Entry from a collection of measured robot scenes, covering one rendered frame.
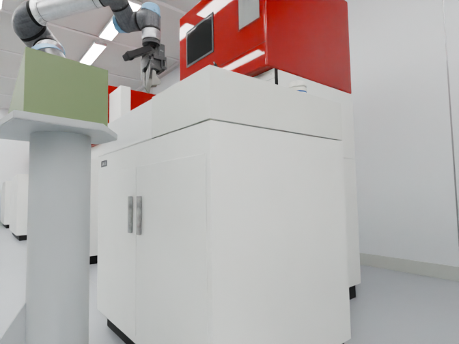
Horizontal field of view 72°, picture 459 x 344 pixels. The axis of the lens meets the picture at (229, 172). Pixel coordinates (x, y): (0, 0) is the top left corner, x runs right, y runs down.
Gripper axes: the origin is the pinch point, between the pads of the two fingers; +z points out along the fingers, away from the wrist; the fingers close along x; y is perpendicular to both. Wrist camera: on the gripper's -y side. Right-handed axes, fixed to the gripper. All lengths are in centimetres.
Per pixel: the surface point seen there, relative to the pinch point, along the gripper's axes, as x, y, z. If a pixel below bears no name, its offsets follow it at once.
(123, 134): 11.9, -4.6, 16.5
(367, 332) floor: -41, 85, 105
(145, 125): -9.7, -4.6, 16.8
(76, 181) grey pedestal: -21, -30, 38
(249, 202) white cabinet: -50, 9, 45
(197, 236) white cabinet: -43, -5, 53
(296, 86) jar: -39, 45, 1
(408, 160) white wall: -14, 206, 19
